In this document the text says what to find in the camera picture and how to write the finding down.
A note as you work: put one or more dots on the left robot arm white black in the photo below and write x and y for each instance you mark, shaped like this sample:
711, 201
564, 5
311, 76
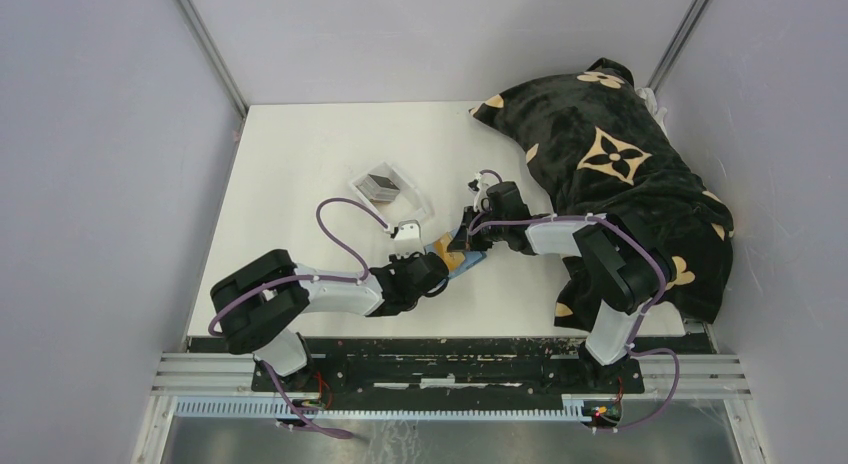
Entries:
255, 305

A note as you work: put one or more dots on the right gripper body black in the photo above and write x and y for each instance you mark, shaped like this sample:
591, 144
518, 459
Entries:
482, 239

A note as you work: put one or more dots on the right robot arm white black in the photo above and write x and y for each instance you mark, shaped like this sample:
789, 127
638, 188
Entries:
627, 267

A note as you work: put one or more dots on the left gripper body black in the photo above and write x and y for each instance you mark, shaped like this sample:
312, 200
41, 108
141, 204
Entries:
397, 263

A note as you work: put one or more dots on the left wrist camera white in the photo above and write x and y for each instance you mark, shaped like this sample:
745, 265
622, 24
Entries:
406, 239

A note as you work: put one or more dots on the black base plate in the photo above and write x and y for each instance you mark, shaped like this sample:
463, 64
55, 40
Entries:
454, 374

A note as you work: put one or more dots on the clear plastic tray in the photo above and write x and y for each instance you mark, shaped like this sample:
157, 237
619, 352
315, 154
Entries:
410, 204

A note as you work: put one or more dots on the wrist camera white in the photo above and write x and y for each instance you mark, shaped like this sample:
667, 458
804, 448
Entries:
479, 187
406, 239

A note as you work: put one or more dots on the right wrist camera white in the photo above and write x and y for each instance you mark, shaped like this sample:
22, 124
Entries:
479, 187

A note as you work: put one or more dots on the white slotted cable duct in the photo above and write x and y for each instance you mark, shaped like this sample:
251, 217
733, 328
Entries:
275, 408

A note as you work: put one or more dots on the stack of cards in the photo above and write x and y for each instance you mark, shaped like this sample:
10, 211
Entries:
376, 188

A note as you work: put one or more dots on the aluminium rail frame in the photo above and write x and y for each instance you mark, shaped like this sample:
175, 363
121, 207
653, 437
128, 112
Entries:
695, 379

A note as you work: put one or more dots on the white crumpled cloth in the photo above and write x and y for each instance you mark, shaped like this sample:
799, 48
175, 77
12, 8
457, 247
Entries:
657, 112

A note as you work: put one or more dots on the gold VIP card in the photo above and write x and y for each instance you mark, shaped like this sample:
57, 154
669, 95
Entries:
452, 259

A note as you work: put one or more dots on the blue leather card holder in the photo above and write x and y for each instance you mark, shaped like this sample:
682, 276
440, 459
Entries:
472, 258

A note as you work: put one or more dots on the black blanket with beige flowers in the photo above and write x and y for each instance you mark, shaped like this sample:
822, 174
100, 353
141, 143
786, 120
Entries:
593, 146

